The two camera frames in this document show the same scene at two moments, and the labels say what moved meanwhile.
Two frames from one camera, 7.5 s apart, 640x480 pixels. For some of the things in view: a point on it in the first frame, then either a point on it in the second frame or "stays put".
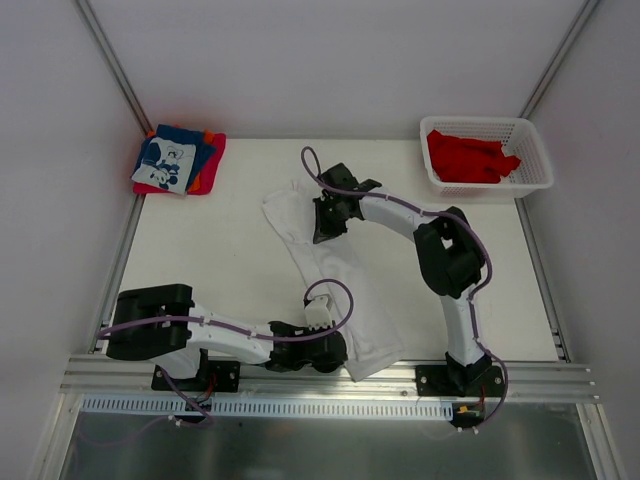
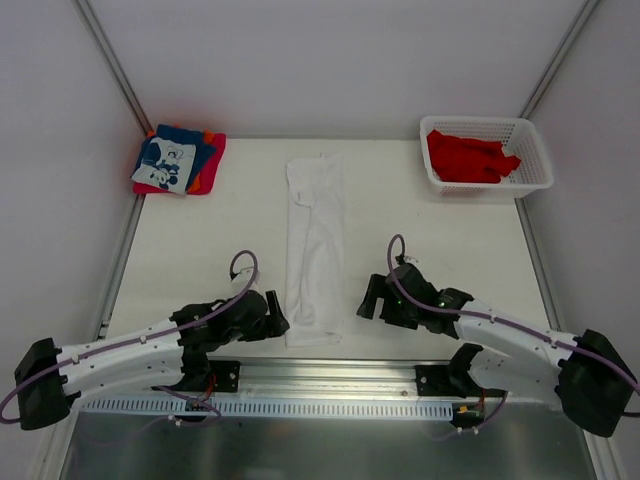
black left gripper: (329, 351) to (270, 320)
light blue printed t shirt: (167, 165) stays put
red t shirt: (459, 159) stays put
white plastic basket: (520, 138) stays put
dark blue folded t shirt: (181, 135) stays put
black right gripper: (326, 215) to (380, 298)
